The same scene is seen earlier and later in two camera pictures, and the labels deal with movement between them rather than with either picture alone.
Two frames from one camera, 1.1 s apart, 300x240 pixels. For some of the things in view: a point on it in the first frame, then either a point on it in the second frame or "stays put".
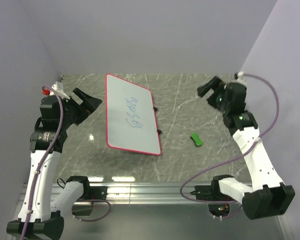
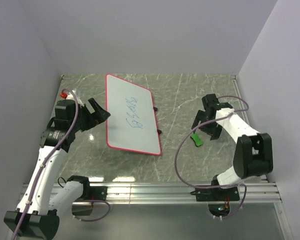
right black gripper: [213, 83] to [214, 132]
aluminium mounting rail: [150, 193] stays put
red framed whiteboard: [131, 123] stays put
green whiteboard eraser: [195, 137] stays put
